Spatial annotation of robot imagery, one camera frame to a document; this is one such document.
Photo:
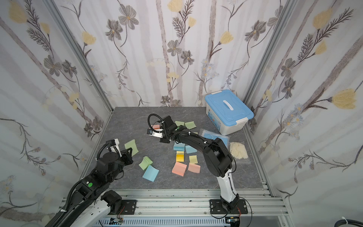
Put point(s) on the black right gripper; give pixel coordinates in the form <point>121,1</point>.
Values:
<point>165,132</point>

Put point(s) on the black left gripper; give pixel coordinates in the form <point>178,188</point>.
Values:
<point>125,155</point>

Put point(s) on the green memo pad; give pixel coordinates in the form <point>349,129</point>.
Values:
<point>132,144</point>
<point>146,162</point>
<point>179,123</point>

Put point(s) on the torn green memo page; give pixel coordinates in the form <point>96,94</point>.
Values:
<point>190,125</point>

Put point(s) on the blue memo pad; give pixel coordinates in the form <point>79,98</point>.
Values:
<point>150,173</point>
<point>179,146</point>

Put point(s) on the torn blue memo page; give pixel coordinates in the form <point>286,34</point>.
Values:
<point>190,149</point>

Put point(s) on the small yellow memo pad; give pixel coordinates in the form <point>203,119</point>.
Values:
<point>180,156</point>

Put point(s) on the small torn yellow page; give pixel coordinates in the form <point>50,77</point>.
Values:
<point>193,159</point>

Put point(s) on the pink memo pad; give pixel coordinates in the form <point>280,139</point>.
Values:
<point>179,169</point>

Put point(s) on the torn pink memo page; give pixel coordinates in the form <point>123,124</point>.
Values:
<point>194,168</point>

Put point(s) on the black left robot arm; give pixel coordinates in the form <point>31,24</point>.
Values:
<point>89,199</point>

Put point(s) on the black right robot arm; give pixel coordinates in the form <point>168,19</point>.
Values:
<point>217,157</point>

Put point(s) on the bag of blue face masks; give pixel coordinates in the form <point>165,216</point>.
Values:
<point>214,136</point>

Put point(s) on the white box with blue lid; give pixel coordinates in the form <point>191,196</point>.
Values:
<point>227,112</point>

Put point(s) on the small circuit board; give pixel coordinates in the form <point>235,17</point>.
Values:
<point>116,221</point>

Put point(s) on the clear bag with beige contents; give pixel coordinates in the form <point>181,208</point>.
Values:
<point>238,150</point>

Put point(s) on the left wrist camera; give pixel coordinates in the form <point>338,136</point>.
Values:
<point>114,147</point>

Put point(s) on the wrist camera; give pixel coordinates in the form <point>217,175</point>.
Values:
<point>114,147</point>
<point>158,133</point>

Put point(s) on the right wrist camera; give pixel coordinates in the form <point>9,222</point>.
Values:
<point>158,133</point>

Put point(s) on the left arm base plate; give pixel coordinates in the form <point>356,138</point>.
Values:
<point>123,207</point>

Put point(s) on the aluminium rail frame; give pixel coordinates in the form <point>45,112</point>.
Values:
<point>191,208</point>

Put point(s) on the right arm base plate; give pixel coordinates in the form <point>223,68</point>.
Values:
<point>222,208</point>

